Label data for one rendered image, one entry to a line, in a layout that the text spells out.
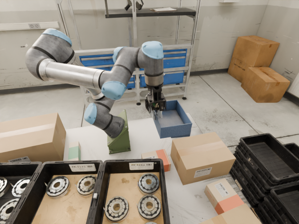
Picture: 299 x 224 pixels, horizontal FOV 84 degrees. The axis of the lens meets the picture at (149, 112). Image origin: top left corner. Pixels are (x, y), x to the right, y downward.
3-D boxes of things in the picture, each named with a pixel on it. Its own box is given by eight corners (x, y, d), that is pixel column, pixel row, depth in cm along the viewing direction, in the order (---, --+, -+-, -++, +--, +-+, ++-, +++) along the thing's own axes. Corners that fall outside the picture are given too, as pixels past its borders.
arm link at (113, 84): (5, 66, 65) (115, 87, 52) (22, 46, 70) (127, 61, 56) (28, 84, 76) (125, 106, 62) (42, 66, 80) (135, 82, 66)
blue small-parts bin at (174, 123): (150, 113, 93) (150, 102, 88) (175, 109, 95) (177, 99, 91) (159, 138, 77) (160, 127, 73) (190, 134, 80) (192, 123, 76)
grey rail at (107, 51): (72, 54, 223) (71, 50, 220) (191, 46, 251) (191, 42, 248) (71, 56, 215) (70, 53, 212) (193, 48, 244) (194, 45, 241)
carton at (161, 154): (145, 176, 102) (145, 169, 97) (141, 160, 111) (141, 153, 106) (170, 170, 105) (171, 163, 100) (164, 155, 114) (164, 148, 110)
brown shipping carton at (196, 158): (182, 185, 97) (186, 169, 88) (170, 155, 114) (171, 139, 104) (228, 174, 103) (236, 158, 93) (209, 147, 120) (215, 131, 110)
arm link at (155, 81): (143, 70, 68) (162, 67, 69) (143, 80, 71) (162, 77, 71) (146, 78, 62) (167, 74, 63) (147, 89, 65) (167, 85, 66)
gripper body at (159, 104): (149, 114, 71) (147, 90, 64) (146, 103, 78) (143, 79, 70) (167, 111, 72) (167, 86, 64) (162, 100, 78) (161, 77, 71)
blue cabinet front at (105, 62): (88, 92, 254) (78, 55, 220) (135, 87, 266) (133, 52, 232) (88, 93, 252) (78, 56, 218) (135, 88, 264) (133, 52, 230)
